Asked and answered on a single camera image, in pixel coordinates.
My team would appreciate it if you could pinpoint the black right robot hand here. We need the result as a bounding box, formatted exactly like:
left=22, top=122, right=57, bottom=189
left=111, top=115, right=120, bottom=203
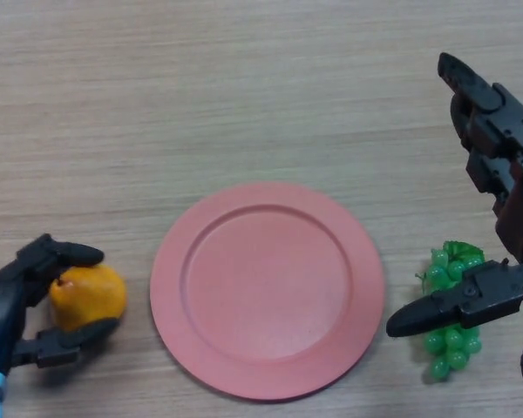
left=386, top=51, right=523, bottom=339

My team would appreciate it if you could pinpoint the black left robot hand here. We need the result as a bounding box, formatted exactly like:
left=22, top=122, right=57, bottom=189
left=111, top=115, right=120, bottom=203
left=0, top=233, right=119, bottom=378

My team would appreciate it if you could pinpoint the yellow pear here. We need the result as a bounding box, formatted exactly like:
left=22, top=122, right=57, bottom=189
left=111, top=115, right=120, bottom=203
left=50, top=264, right=127, bottom=333

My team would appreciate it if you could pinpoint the pink round plate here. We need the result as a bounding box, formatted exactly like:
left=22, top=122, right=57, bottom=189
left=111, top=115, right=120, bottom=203
left=150, top=182, right=384, bottom=401

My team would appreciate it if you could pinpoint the green grape bunch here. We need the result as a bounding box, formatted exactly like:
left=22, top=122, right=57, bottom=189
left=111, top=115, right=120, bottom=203
left=414, top=240, right=485, bottom=383

